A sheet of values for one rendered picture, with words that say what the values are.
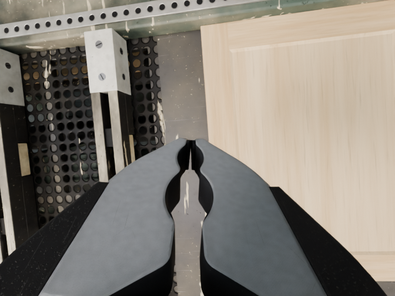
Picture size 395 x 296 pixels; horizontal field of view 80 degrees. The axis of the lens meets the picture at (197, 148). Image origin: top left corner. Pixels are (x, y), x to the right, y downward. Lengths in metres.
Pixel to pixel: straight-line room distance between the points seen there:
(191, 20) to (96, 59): 0.21
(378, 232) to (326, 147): 0.21
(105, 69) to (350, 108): 0.51
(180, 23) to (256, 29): 0.16
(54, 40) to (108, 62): 0.16
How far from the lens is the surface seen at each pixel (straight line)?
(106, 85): 0.54
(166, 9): 0.56
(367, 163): 0.60
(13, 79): 0.73
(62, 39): 0.65
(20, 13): 0.72
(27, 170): 0.73
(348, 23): 0.61
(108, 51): 0.55
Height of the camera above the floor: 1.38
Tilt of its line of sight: 31 degrees down
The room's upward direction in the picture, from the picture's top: 179 degrees counter-clockwise
